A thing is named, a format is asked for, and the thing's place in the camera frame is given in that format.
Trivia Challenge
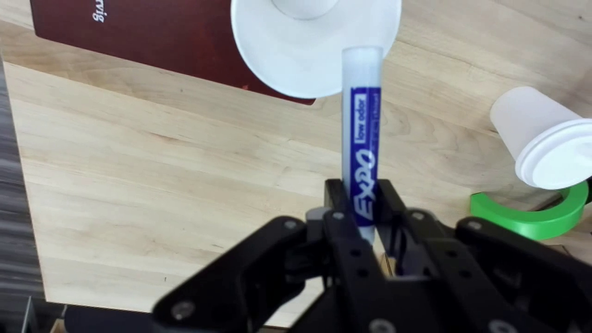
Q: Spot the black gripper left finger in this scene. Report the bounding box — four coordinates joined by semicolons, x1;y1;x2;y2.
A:
151;177;434;333

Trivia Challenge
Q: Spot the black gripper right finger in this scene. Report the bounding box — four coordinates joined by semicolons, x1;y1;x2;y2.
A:
373;177;592;333

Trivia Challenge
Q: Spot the blue Expo marker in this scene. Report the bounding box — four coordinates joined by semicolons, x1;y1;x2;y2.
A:
341;44;386;246

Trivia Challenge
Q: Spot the brown paper coffee cup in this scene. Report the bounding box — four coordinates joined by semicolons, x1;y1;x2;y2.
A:
230;0;404;102

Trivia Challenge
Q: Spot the green tape roll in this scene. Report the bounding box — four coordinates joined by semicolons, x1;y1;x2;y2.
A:
469;179;592;242

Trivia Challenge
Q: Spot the dark red hardcover book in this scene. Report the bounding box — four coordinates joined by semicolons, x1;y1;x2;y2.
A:
29;0;319;107

